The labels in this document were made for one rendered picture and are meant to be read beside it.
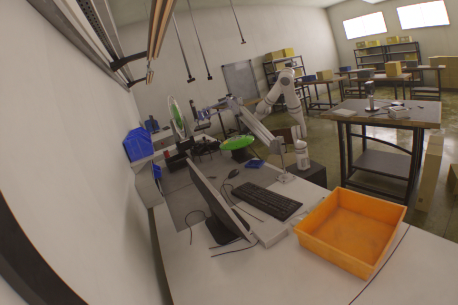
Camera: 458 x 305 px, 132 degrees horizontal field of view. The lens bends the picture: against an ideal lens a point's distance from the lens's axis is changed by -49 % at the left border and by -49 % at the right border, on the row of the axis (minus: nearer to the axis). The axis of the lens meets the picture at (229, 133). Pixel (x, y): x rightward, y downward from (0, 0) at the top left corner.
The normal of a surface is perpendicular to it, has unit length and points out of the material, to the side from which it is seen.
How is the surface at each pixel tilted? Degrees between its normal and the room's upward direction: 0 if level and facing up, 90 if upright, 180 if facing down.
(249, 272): 0
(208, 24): 90
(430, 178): 90
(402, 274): 0
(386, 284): 0
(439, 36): 90
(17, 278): 90
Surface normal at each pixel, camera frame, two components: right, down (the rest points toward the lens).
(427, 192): -0.83, 0.36
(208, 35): 0.40, 0.13
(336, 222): -0.26, -0.93
